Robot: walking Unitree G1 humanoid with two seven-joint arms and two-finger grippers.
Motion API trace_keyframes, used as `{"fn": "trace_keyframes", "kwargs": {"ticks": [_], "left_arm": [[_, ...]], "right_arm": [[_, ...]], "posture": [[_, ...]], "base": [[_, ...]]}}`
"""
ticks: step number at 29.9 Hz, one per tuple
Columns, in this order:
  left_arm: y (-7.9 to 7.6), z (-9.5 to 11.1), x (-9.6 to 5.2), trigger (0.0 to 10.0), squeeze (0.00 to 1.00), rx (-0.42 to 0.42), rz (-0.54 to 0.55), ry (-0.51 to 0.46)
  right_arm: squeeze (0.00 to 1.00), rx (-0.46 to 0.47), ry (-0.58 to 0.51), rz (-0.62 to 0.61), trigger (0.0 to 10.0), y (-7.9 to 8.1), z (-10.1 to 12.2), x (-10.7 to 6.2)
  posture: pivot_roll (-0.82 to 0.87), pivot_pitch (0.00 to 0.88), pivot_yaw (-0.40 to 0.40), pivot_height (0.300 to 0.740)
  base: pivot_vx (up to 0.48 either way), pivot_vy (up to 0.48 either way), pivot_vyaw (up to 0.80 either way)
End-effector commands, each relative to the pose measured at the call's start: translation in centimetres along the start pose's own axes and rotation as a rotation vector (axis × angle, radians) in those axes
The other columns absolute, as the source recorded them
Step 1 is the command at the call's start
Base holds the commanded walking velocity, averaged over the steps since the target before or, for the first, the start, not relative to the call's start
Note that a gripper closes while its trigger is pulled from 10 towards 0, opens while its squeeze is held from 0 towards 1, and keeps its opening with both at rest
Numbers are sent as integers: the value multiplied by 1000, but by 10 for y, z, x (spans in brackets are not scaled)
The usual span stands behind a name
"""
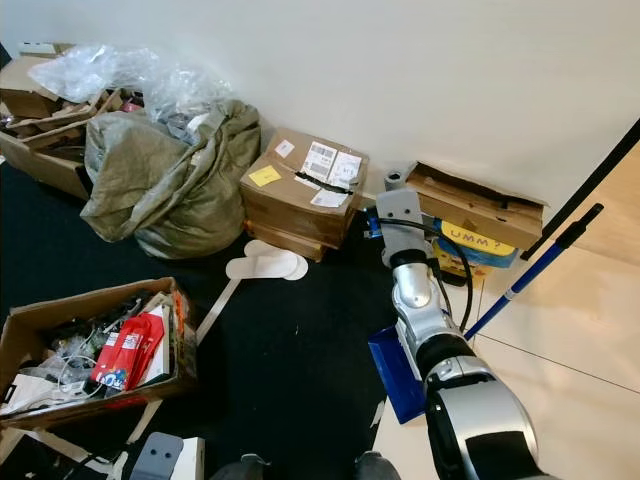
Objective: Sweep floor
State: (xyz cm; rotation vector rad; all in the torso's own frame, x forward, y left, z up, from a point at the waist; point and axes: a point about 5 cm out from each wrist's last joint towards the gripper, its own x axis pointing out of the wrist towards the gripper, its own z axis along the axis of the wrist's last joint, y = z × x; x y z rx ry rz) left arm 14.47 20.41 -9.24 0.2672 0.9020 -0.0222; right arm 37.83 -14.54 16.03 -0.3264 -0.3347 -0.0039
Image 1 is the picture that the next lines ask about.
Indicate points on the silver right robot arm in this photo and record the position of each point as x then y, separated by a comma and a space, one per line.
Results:
480, 430

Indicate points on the flat cardboard box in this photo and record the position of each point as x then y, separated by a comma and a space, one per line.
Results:
285, 242

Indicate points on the sealed cardboard box with labels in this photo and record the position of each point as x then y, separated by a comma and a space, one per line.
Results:
280, 205

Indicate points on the white disposable slipper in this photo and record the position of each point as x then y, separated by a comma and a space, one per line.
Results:
265, 268
268, 248

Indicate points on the yellow blue printed box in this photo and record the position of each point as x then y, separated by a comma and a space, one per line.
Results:
475, 245

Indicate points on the long torn cardboard box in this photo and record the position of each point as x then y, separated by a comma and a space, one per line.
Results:
480, 210

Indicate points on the yellow sticky note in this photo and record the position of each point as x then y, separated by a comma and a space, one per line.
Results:
265, 175

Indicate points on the large black carpet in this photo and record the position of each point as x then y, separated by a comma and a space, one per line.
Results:
280, 370

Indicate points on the long beige tape strip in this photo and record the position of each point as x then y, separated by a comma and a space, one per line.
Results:
217, 312

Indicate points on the olive woven sack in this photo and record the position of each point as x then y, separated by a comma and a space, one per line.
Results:
160, 190

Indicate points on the red product packet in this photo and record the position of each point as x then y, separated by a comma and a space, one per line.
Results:
128, 350

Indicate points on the clear plastic bags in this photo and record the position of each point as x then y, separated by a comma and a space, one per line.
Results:
110, 70

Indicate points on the open brown cardboard tray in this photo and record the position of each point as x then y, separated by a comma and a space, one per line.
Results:
50, 125
50, 175

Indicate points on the small closed cardboard box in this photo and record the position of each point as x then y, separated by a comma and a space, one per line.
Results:
25, 100

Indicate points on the open cardboard box with clutter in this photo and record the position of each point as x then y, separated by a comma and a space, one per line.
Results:
100, 405

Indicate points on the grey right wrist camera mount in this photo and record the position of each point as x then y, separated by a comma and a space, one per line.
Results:
400, 225

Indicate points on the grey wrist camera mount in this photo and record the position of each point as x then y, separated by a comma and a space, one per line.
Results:
400, 225
155, 460

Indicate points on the black door frame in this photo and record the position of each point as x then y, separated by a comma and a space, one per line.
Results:
585, 199

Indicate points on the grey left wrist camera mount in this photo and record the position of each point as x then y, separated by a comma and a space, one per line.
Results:
155, 460

